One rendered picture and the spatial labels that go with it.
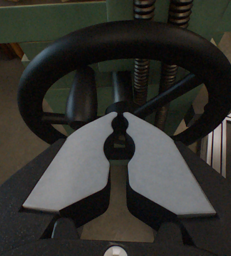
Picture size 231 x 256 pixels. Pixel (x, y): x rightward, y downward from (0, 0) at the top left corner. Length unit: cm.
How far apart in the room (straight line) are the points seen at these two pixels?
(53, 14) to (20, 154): 107
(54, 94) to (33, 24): 18
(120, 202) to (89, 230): 22
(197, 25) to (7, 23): 31
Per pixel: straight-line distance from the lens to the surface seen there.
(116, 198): 103
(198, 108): 55
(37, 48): 39
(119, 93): 26
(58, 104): 51
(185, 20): 23
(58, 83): 44
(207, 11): 25
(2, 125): 151
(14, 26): 38
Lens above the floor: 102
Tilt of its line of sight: 60 degrees down
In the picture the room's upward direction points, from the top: 5 degrees counter-clockwise
